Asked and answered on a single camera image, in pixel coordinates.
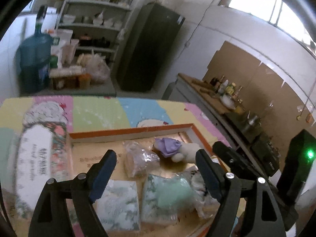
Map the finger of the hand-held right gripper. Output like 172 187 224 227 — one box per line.
212 141 268 182

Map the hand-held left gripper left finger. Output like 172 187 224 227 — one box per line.
28 149 117 237

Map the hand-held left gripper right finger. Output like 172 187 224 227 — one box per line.
195 149 288 237

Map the orange-edged cardboard tray box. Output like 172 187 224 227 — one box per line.
68 123 247 237

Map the white teal-printed tissue pack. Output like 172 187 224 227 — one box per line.
95 180 141 231

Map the pink towel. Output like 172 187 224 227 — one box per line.
123 140 161 178

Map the green leaf-printed tissue packet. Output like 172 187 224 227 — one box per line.
141 173 198 225

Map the beige teddy bear purple bow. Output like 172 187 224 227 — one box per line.
152 137 201 164

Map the black gas stove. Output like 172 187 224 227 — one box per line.
226 111 280 176

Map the steel pot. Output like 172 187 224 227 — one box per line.
244 112 262 129

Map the white bowl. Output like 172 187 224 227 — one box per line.
221 95 237 109

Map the pastel cartoon printed blanket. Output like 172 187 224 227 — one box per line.
0 95 232 237

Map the large floral tissue pack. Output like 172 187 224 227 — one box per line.
15 101 74 219

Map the group of condiment bottles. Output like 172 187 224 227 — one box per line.
210 75 245 99

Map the wooden kitchen counter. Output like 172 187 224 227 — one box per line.
162 73 279 173

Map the brown cardboard sheet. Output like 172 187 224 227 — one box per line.
202 41 316 139

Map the clear plastic food bag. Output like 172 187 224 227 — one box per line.
85 51 110 83

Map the pale plastic container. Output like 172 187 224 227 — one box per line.
62 39 79 66

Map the dark green refrigerator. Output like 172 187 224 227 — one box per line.
117 1 185 93

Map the blue water jug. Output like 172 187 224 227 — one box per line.
16 30 53 95

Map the white printed sack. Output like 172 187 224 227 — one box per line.
51 29 73 67

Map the white kitchen shelf rack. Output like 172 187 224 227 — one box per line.
55 0 149 62

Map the black water jug pump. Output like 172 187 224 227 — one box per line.
36 5 47 30

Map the wall cable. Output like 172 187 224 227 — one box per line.
184 0 228 47

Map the high wall window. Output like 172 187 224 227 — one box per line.
218 0 316 52

